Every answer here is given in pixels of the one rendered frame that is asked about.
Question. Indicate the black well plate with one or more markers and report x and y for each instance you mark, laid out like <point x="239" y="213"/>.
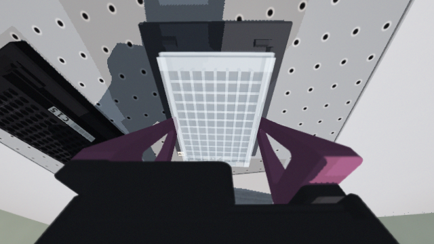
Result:
<point x="37" y="118"/>

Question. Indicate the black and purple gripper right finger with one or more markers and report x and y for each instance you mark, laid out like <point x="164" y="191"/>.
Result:
<point x="314" y="160"/>

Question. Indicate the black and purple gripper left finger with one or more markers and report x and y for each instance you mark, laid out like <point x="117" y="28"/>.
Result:
<point x="130" y="147"/>

